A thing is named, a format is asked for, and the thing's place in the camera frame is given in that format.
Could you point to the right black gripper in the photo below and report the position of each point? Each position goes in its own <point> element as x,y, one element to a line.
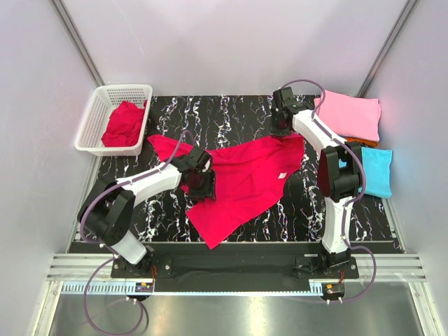
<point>274,131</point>

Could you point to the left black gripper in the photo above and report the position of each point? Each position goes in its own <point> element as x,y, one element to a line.
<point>208,191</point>

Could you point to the crimson t shirt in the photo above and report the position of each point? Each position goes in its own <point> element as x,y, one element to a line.
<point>250,179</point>
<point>124,126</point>

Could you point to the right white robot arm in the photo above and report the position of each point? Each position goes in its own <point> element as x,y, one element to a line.
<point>339,177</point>

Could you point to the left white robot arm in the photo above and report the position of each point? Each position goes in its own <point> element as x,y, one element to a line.
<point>107,211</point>

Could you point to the folded pink t shirt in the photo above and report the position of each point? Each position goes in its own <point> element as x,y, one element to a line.
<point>350,116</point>

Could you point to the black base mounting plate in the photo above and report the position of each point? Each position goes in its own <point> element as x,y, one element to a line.
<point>198,284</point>

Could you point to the folded orange t shirt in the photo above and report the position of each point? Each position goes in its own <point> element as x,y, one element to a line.
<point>363,142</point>

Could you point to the crimson t shirt in basket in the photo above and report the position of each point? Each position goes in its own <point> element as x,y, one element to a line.
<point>124,126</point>

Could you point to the black marble pattern mat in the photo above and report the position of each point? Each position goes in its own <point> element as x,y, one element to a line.
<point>224,121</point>

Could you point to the folded cyan t shirt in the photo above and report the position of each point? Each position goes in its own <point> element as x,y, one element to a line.
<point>377,168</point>

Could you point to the white plastic basket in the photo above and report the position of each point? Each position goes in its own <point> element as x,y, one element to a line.
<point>104,100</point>

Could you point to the aluminium frame rail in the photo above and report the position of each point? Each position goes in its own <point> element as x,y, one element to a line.
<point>388,267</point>

